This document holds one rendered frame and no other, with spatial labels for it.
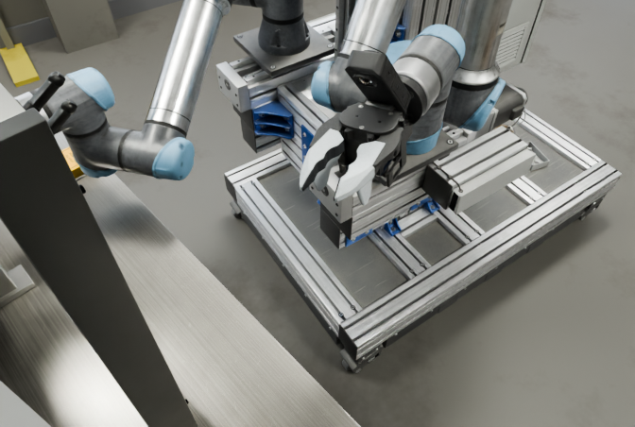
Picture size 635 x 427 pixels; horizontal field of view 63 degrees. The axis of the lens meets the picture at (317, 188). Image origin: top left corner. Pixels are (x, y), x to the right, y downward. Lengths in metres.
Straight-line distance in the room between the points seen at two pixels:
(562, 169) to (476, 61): 1.26
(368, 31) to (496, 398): 1.31
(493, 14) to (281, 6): 0.65
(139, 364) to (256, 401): 0.26
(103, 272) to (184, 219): 1.74
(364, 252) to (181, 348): 1.03
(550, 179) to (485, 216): 0.34
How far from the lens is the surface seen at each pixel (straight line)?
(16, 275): 1.00
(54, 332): 0.93
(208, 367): 0.82
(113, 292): 0.48
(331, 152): 0.59
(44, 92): 0.51
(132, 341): 0.54
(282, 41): 1.50
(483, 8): 0.98
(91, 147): 0.97
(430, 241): 1.83
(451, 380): 1.82
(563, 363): 1.97
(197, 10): 1.01
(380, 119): 0.62
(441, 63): 0.74
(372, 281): 1.71
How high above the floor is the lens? 1.64
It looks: 47 degrees down
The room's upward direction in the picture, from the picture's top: straight up
